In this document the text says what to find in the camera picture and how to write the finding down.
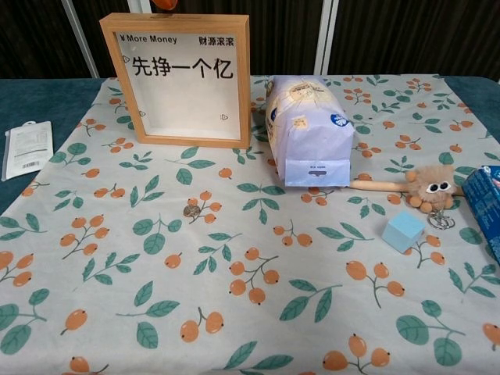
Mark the lavender paper flour bag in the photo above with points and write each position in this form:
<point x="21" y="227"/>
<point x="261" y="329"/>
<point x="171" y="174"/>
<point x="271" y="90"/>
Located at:
<point x="312" y="136"/>

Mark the floral leaf print tablecloth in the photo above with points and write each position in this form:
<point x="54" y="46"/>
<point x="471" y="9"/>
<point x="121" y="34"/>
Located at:
<point x="234" y="281"/>

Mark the light wooden stick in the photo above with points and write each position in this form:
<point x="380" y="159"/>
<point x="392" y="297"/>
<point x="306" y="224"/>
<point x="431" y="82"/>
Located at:
<point x="379" y="186"/>

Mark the light blue cube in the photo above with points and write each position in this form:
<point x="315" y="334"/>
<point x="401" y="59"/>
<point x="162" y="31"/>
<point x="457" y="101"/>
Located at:
<point x="402" y="232"/>

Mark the white flat plastic package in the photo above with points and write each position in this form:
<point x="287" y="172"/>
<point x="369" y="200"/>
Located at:
<point x="29" y="150"/>

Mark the teal velvet table cover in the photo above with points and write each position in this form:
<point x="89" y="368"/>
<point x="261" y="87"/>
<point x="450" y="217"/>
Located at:
<point x="39" y="101"/>

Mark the blue pink cookie box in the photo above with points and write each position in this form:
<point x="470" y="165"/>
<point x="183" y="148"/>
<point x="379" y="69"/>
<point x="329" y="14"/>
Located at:
<point x="484" y="203"/>

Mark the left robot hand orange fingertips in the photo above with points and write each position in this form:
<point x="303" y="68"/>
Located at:
<point x="167" y="4"/>

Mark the small metal coin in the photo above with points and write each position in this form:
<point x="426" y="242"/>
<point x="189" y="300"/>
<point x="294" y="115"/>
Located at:
<point x="191" y="211"/>

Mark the white partition frame post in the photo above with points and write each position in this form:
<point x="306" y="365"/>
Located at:
<point x="83" y="39"/>
<point x="129" y="6"/>
<point x="328" y="39"/>

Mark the wooden box with characters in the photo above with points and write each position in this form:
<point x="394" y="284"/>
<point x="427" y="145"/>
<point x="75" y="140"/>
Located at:
<point x="109" y="78"/>

